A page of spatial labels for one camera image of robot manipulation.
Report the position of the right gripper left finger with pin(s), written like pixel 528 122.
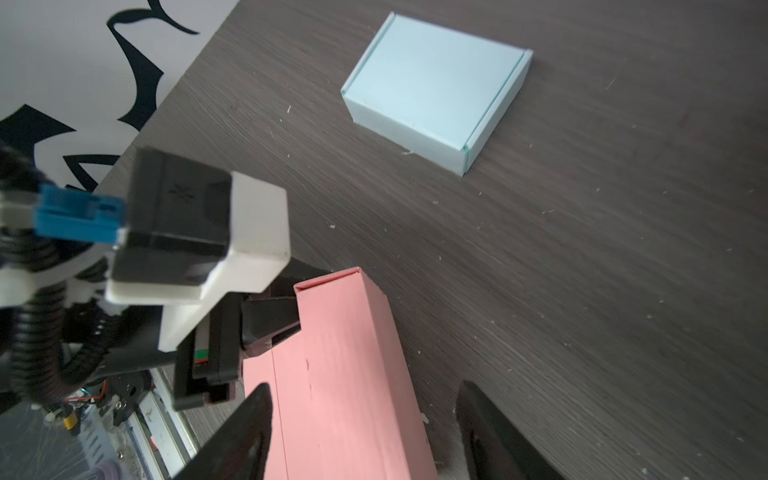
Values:
pixel 239 449

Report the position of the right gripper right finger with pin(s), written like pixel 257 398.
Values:
pixel 494 448

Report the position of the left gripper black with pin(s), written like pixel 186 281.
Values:
pixel 239 326

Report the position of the pink paper box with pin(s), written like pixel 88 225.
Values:
pixel 344 403

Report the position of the light blue paper box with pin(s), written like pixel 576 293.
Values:
pixel 438 93

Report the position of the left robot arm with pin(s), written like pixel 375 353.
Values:
pixel 50 349

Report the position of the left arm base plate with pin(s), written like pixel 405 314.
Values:
pixel 123 394

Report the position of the white slotted cable duct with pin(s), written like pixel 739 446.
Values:
pixel 101 455

